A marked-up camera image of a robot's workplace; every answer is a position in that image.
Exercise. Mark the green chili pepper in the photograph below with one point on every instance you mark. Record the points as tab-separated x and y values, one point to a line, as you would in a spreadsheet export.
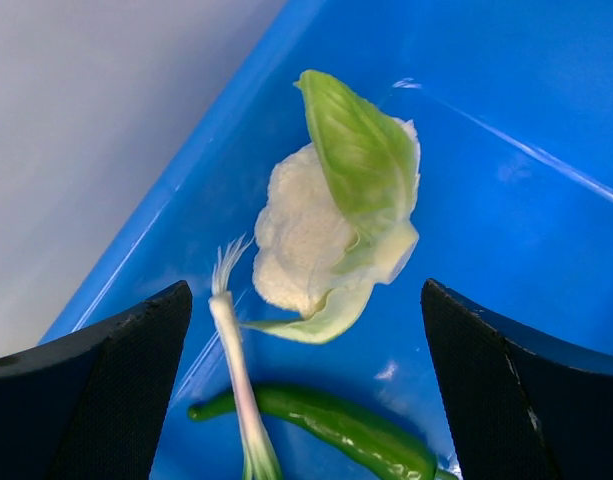
379	445

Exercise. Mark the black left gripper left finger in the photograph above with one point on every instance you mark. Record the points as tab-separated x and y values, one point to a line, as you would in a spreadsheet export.
91	404

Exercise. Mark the green onion stalk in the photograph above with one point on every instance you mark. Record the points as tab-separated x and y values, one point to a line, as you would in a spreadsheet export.
241	375

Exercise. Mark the white cauliflower with leaves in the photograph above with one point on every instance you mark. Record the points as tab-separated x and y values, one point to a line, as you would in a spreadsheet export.
337	220

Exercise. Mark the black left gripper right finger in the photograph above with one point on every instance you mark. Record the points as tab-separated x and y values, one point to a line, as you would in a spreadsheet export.
520	404

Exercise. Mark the blue plastic bin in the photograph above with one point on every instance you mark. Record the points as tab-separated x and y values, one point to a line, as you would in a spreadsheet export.
513	105

